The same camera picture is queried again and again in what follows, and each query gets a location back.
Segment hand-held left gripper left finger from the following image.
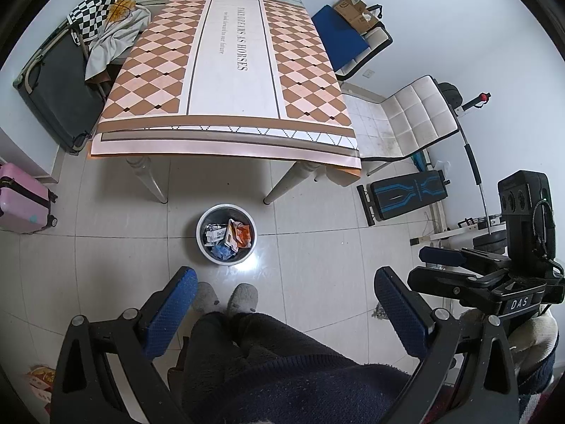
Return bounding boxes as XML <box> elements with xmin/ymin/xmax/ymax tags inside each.
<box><xmin>55</xmin><ymin>266</ymin><xmax>199</xmax><ymax>424</ymax></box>

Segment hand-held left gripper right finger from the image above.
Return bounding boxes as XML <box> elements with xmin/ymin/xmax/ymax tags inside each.
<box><xmin>374</xmin><ymin>266</ymin><xmax>522</xmax><ymax>424</ymax></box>

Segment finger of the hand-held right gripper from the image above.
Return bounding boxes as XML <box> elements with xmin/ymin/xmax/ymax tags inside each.
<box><xmin>406</xmin><ymin>267</ymin><xmax>504</xmax><ymax>303</ymax></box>
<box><xmin>418</xmin><ymin>246</ymin><xmax>508</xmax><ymax>277</ymax></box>

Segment round white trash bin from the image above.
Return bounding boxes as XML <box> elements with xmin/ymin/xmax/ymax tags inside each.
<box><xmin>196</xmin><ymin>204</ymin><xmax>259</xmax><ymax>266</ymax></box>

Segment white toothpaste box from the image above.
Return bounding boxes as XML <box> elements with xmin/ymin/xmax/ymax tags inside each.
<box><xmin>204</xmin><ymin>226</ymin><xmax>228</xmax><ymax>247</ymax></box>

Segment grey slipper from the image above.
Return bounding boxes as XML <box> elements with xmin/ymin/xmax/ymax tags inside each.
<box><xmin>194</xmin><ymin>282</ymin><xmax>220</xmax><ymax>314</ymax></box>
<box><xmin>227</xmin><ymin>283</ymin><xmax>260</xmax><ymax>314</ymax></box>

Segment person's dark trousers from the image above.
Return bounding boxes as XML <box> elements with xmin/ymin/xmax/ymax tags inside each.
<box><xmin>181</xmin><ymin>311</ymin><xmax>354</xmax><ymax>407</ymax></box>

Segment black blue weight bench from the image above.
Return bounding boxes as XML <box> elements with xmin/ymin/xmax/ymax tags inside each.
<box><xmin>357</xmin><ymin>169</ymin><xmax>451</xmax><ymax>227</ymax></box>

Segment black fitness machine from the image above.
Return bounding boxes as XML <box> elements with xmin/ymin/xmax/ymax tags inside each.
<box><xmin>435</xmin><ymin>82</ymin><xmax>508</xmax><ymax>252</ymax></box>

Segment white orange carton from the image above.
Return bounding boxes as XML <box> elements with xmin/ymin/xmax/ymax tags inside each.
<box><xmin>225</xmin><ymin>218</ymin><xmax>241</xmax><ymax>252</ymax></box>

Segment orange snack packet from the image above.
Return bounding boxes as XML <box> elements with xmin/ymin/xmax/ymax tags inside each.
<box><xmin>234</xmin><ymin>222</ymin><xmax>253</xmax><ymax>249</ymax></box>

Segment person's dark sweater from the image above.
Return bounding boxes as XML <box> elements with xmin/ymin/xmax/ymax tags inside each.
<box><xmin>212</xmin><ymin>353</ymin><xmax>416</xmax><ymax>424</ymax></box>

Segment white quilted chair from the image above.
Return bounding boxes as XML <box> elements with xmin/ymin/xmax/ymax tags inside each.
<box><xmin>359</xmin><ymin>75</ymin><xmax>462</xmax><ymax>175</ymax></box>

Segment red patterned bag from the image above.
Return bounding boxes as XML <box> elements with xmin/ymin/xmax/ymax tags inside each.
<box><xmin>26</xmin><ymin>364</ymin><xmax>58</xmax><ymax>407</ymax></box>

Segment red striped cloth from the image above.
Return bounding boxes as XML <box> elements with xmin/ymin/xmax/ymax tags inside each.
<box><xmin>520</xmin><ymin>389</ymin><xmax>558</xmax><ymax>424</ymax></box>

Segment pink suitcase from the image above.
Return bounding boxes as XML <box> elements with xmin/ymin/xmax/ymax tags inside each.
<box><xmin>0</xmin><ymin>163</ymin><xmax>59</xmax><ymax>236</ymax></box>

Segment table with checkered tablecloth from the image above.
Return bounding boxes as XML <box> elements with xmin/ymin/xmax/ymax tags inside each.
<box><xmin>88</xmin><ymin>0</ymin><xmax>363</xmax><ymax>173</ymax></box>

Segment blue cushion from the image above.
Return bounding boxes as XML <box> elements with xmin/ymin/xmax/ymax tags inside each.
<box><xmin>311</xmin><ymin>4</ymin><xmax>371</xmax><ymax>73</ymax></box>

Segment cardboard box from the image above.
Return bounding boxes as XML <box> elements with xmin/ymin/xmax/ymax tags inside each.
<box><xmin>349</xmin><ymin>9</ymin><xmax>380</xmax><ymax>35</ymax></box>
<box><xmin>333</xmin><ymin>0</ymin><xmax>367</xmax><ymax>18</ymax></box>

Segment dark grey open suitcase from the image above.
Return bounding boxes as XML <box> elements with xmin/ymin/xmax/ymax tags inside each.
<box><xmin>12</xmin><ymin>22</ymin><xmax>109</xmax><ymax>155</ymax></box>

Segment grey white cloth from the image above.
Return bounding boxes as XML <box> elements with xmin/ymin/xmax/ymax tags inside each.
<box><xmin>84</xmin><ymin>4</ymin><xmax>151</xmax><ymax>82</ymax></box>

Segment yellow patterned cloth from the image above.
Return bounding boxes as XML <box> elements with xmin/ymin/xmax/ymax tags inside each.
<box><xmin>108</xmin><ymin>0</ymin><xmax>135</xmax><ymax>20</ymax></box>

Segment black white checkered cloth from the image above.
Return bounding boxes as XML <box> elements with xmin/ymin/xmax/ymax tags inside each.
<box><xmin>67</xmin><ymin>0</ymin><xmax>119</xmax><ymax>47</ymax></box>

